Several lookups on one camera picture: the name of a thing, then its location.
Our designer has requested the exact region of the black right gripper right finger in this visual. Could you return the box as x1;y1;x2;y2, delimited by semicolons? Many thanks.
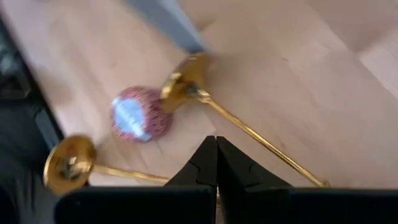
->
216;136;293;224

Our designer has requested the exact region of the gold candlestick holder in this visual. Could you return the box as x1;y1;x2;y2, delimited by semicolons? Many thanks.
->
43;134;171;196
160;51;331;189

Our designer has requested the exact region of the black aluminium table frame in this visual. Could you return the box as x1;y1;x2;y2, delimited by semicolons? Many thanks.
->
0;15;66;187

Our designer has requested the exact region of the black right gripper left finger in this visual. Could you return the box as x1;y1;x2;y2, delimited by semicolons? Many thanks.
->
164;135;218;190

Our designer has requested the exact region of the pink floral candle tin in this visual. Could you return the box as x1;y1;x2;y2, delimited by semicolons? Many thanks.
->
110;86;174;144

